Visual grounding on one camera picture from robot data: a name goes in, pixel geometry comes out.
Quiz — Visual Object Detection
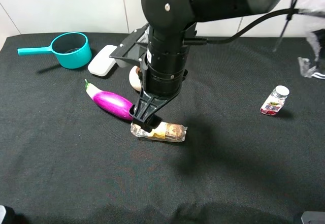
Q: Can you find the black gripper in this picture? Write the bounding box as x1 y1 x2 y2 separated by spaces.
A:
130 67 188 133

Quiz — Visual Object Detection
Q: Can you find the snack bar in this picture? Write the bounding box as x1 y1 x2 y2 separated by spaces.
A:
131 122 187 143

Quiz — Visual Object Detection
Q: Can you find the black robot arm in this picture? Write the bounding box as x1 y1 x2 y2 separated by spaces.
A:
130 0 280 132

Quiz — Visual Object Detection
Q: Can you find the purple toy eggplant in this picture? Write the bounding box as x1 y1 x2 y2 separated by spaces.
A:
85 79 133 121

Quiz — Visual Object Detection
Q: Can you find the beige ceramic teapot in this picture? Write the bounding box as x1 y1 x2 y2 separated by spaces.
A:
129 66 141 92

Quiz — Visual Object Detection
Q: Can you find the white rectangular box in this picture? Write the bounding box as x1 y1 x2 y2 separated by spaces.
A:
88 45 117 77

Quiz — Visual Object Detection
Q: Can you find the black cloth table cover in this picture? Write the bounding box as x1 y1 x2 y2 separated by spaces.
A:
1 34 324 223

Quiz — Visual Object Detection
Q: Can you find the candy bottle with silver cap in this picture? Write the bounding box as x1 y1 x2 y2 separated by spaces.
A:
260 85 289 116

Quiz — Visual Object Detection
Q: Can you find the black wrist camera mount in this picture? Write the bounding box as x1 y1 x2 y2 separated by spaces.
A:
109 23 149 68

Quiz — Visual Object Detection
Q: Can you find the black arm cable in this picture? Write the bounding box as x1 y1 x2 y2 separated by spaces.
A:
184 7 300 44

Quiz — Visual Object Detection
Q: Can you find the teal saucepan with handle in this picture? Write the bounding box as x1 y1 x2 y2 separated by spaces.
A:
17 32 92 69

